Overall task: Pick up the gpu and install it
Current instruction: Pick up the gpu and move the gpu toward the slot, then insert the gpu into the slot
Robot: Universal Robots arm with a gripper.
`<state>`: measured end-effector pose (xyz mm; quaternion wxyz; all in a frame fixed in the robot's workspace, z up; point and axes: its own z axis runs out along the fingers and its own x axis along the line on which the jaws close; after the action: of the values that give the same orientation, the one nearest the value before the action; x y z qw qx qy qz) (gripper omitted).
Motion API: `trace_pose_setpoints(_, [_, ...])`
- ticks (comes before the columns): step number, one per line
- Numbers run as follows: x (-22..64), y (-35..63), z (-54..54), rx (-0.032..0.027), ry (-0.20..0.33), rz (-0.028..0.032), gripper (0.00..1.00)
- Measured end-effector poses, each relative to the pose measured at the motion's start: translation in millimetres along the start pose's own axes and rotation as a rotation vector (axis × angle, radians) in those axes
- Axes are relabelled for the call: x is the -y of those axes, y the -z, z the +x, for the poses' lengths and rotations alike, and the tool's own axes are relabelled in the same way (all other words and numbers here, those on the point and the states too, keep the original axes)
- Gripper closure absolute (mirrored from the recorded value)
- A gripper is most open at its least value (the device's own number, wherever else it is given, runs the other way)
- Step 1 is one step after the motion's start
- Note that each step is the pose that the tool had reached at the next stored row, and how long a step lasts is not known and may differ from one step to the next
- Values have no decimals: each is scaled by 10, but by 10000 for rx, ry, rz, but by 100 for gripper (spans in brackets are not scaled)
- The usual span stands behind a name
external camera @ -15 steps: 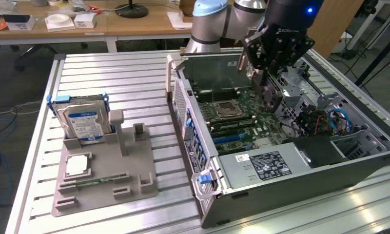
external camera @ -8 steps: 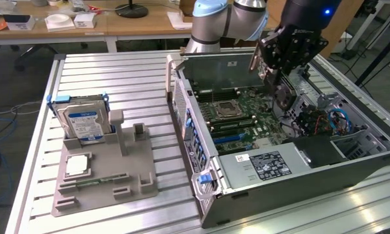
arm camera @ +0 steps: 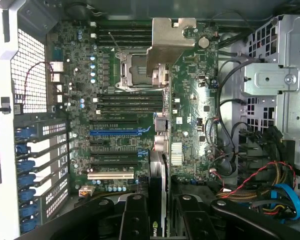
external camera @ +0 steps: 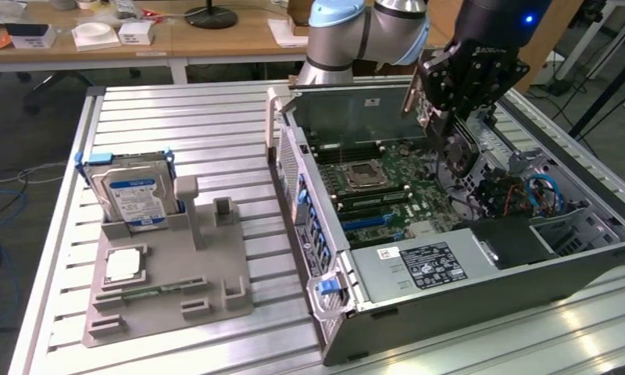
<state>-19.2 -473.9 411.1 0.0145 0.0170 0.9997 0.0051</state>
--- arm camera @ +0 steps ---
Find white expansion slot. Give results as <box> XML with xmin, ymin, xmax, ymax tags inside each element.
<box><xmin>86</xmin><ymin>171</ymin><xmax>135</xmax><ymax>180</ymax></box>

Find white power connector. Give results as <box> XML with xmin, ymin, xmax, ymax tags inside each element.
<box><xmin>78</xmin><ymin>186</ymin><xmax>95</xmax><ymax>197</ymax></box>

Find silver chipset heatsink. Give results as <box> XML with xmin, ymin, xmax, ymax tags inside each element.
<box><xmin>171</xmin><ymin>142</ymin><xmax>183</xmax><ymax>166</ymax></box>

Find blue expansion slot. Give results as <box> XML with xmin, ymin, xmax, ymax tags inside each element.
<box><xmin>89</xmin><ymin>129</ymin><xmax>141</xmax><ymax>137</ymax></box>

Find green motherboard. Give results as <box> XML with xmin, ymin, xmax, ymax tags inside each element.
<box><xmin>46</xmin><ymin>19</ymin><xmax>220</xmax><ymax>193</ymax></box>

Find metal CPU socket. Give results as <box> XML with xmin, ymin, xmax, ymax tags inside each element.
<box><xmin>114</xmin><ymin>51</ymin><xmax>166</xmax><ymax>92</ymax></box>

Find silver metal disk bay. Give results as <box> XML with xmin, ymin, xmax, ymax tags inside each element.
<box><xmin>239</xmin><ymin>13</ymin><xmax>300</xmax><ymax>141</ymax></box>

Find round coin battery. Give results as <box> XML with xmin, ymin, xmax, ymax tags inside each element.
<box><xmin>198</xmin><ymin>36</ymin><xmax>210</xmax><ymax>49</ymax></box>

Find grey open PC case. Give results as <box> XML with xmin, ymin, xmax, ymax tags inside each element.
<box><xmin>0</xmin><ymin>0</ymin><xmax>300</xmax><ymax>240</ymax></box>

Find yellow black wire bundle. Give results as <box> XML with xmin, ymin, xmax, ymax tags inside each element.
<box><xmin>216</xmin><ymin>162</ymin><xmax>298</xmax><ymax>216</ymax></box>

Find red black twisted wire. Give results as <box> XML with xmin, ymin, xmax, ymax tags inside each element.
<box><xmin>216</xmin><ymin>161</ymin><xmax>296</xmax><ymax>198</ymax></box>

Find blue flat wire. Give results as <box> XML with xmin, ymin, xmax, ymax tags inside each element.
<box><xmin>269</xmin><ymin>183</ymin><xmax>300</xmax><ymax>221</ymax></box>

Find black curved wire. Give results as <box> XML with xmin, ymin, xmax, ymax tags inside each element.
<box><xmin>216</xmin><ymin>58</ymin><xmax>262</xmax><ymax>102</ymax></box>

